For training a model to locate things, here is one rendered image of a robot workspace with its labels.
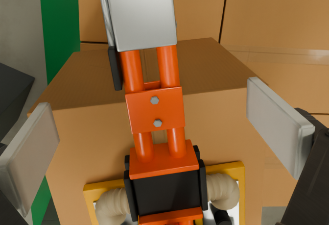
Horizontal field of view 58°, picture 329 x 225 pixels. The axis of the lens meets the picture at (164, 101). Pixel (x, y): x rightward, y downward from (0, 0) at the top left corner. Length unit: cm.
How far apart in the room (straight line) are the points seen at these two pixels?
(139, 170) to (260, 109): 20
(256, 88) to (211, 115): 33
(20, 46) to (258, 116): 139
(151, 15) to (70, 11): 114
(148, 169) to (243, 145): 25
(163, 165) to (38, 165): 20
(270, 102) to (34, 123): 13
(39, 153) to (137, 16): 17
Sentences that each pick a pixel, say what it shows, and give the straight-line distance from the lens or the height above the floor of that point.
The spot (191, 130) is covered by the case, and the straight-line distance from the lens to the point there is 52.
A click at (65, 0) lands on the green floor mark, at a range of 142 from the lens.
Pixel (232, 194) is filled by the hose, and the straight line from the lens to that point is 50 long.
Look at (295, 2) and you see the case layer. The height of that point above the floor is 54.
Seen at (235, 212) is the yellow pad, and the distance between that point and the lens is 61.
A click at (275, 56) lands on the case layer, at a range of 97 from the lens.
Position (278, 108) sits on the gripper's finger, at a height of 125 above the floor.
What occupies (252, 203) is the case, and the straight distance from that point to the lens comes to 65.
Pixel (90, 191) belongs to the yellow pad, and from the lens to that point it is 55.
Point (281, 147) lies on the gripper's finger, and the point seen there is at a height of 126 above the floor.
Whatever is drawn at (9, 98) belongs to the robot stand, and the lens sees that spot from 130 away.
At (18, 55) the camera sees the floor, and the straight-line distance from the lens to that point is 153.
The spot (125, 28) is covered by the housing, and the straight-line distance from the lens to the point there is 30.
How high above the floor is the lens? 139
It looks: 66 degrees down
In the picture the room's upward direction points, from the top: 167 degrees clockwise
